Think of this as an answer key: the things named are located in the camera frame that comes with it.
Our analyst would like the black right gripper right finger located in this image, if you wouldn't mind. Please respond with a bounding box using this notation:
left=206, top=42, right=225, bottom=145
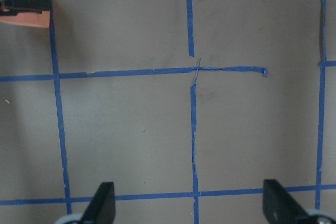
left=262, top=179, right=315, bottom=224

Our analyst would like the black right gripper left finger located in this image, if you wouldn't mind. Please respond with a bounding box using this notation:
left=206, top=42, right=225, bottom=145
left=79, top=182, right=116, bottom=224

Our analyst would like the orange foam block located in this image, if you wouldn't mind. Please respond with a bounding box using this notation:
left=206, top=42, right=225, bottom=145
left=1, top=10, right=51, bottom=28

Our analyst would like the brown paper table cover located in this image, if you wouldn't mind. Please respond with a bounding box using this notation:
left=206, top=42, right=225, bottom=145
left=1, top=0, right=335, bottom=223

